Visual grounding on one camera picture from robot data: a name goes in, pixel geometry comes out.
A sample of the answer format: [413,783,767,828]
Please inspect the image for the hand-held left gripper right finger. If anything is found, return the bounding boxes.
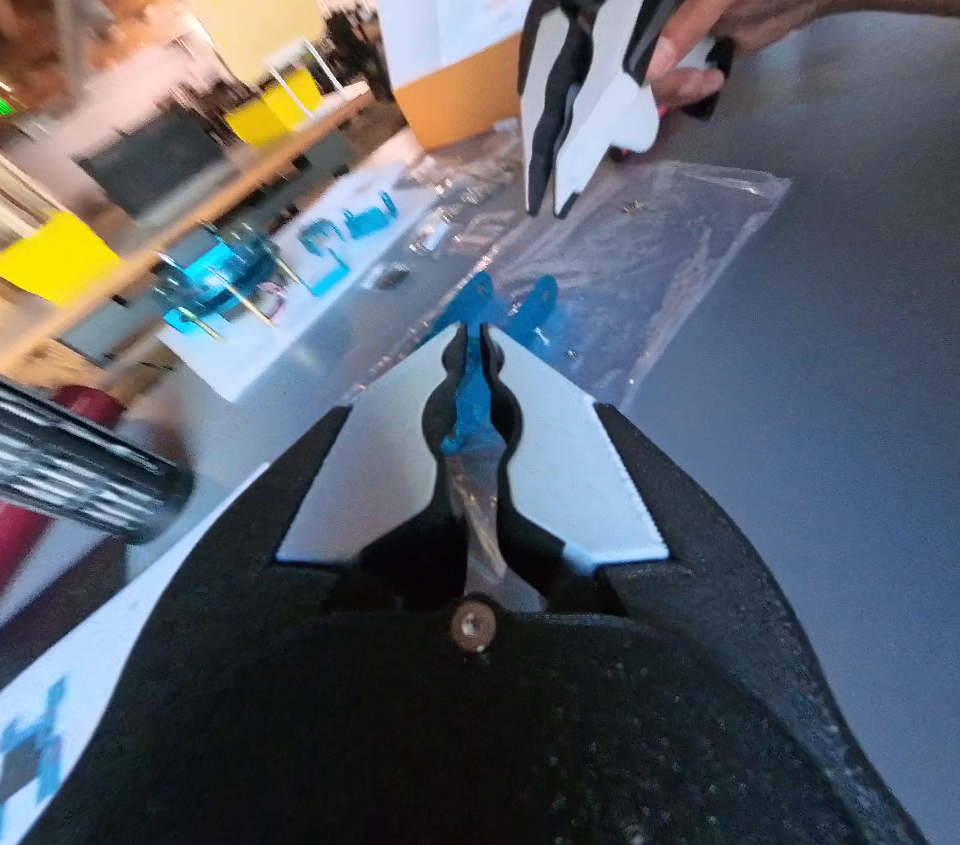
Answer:
[482,322,670,566]

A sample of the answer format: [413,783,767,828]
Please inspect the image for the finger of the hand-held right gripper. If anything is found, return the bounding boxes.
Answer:
[518,8,580,218]
[553,0,663,221]

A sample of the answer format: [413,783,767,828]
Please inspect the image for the orange white cardboard box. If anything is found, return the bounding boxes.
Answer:
[352,0,549,152]

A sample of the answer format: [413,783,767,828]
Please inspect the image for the dark grey desk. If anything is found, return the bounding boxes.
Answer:
[127,23,960,704]

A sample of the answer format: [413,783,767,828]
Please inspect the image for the blue perforated long bracket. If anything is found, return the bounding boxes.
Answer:
[341,192,399,242]

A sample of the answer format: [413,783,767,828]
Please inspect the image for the blue metal U bracket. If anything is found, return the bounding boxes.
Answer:
[303,252,354,296]

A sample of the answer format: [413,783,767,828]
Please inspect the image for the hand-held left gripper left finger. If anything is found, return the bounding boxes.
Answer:
[276,322,468,563]

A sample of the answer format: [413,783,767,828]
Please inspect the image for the blue metal bracket assembly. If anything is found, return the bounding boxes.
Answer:
[438,271,560,456]

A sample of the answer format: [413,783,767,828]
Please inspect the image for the white foam sheet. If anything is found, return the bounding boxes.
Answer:
[161,173,444,404]

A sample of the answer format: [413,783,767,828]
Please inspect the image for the white instruction sheet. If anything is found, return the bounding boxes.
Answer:
[0,462,271,824]

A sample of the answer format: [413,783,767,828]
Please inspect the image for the round blue robot base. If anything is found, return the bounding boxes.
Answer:
[150,226,297,344]

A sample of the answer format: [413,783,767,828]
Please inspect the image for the clear plastic bag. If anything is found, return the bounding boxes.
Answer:
[341,158,792,584]

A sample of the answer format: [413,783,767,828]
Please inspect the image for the white wire stand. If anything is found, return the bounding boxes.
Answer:
[262,38,333,105]

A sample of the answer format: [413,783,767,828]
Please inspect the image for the yellow storage bin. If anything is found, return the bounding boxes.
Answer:
[225,68,325,147]
[0,211,125,302]

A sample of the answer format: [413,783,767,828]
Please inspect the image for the scattered small clear hardware bags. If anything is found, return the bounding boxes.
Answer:
[363,132,526,295]

